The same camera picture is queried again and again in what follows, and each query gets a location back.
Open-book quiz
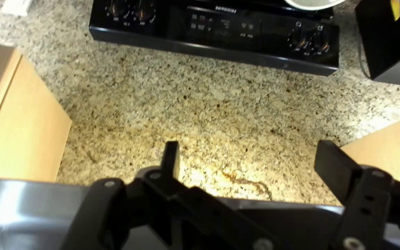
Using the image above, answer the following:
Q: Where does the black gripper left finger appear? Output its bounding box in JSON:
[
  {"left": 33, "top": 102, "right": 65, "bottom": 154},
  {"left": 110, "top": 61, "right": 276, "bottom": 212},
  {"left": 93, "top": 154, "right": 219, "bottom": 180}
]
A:
[{"left": 61, "top": 141, "right": 280, "bottom": 250}]

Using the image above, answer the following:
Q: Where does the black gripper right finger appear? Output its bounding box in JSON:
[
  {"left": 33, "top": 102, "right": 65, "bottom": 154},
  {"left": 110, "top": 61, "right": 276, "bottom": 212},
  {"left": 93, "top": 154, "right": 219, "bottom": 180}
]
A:
[{"left": 314, "top": 140, "right": 400, "bottom": 250}]

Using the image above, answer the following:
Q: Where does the stainless steel range hood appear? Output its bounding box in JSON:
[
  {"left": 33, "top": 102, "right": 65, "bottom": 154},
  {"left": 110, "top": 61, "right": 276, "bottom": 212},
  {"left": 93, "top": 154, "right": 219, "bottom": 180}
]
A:
[{"left": 0, "top": 176, "right": 400, "bottom": 250}]

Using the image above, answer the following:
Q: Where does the black appliance right of stove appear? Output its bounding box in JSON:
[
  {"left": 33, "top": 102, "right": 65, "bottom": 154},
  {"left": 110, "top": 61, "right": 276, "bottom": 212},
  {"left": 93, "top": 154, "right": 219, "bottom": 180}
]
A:
[{"left": 354, "top": 0, "right": 400, "bottom": 84}]

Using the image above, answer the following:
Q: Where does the wooden corner upper cabinet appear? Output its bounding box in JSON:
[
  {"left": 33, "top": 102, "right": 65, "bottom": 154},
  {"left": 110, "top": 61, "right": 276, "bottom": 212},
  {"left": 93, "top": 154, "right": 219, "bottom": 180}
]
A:
[{"left": 0, "top": 44, "right": 72, "bottom": 181}]

